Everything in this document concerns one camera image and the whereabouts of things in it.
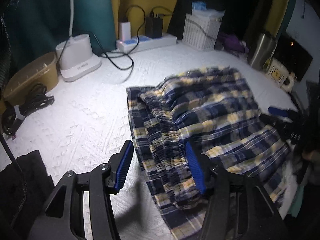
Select blue yellow plaid pants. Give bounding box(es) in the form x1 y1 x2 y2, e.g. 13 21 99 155
126 67 290 239

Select white cartoon mug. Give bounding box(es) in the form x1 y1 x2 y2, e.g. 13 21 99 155
265 57 295 93

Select black folded garment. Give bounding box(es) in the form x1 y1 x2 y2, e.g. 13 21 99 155
1 150 54 239

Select black monitor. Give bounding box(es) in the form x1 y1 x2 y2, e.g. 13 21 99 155
273 33 313 82

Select stainless steel tumbler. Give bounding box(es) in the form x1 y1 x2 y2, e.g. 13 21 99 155
248 31 277 70

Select purple cloth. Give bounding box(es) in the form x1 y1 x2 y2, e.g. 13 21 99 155
218 33 249 54

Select white tablecloth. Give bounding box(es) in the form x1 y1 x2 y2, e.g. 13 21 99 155
4 42 295 239

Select white plastic basket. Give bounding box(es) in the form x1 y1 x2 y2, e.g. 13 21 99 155
182 14 222 50

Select teal curtain right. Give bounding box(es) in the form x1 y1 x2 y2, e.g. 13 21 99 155
276 0 296 40

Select teal curtain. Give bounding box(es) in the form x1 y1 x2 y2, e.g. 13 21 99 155
276 0 296 40
3 0 116 68

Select yellow curtain right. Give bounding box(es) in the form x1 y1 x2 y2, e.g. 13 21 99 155
265 0 289 39

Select yellow curtain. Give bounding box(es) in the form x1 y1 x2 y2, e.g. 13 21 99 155
108 0 185 38
265 0 289 39

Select black power adapter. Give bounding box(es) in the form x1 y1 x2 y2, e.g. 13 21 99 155
145 17 163 38

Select brown oval lidded container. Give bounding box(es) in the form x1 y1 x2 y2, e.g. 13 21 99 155
3 52 58 106

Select white power strip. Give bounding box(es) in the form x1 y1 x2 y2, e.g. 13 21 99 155
116 33 177 54

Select white desk lamp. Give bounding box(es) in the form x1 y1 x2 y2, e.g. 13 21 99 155
55 0 101 82

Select white charger plug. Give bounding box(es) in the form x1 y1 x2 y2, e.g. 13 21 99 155
118 22 131 41

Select yellow curtain left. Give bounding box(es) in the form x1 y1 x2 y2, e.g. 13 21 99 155
108 0 185 38

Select teal curtain left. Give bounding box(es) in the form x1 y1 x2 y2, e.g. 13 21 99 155
3 0 116 68

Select coiled black cable bundle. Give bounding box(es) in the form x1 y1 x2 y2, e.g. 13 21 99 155
1 83 56 137

